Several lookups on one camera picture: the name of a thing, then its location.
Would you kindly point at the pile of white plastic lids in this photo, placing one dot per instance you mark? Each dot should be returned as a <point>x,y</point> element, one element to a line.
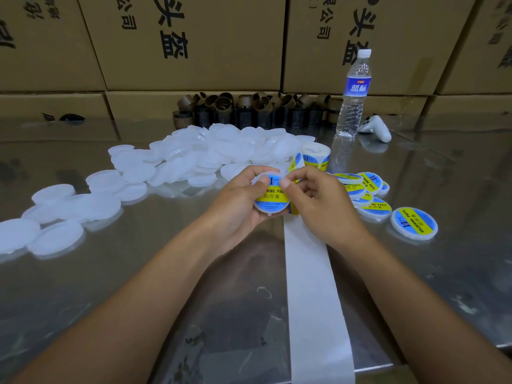
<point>192,148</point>

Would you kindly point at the sticker roll with backing strip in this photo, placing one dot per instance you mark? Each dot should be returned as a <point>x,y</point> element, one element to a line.
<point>320,332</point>

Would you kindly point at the person's right hand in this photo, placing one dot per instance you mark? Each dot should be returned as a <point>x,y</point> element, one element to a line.
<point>328,208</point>

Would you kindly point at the clear plastic water bottle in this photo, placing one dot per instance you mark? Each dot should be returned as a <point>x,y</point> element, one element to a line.
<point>353,94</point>

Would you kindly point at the person's right forearm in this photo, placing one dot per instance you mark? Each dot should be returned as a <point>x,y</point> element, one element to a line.
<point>436,320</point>

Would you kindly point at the row of dark cardboard tubes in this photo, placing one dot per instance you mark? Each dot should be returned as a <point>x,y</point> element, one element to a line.
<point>236,111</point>

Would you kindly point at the stack of brown cardboard boxes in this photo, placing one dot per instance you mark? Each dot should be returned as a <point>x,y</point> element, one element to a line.
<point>196,40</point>

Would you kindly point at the person's left hand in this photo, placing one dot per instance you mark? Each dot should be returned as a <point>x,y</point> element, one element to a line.
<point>228,216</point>

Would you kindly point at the white handheld controller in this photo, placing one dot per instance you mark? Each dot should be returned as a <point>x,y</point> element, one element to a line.
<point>376,128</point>

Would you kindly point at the person's left forearm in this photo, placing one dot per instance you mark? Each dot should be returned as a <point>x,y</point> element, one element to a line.
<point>116,324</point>

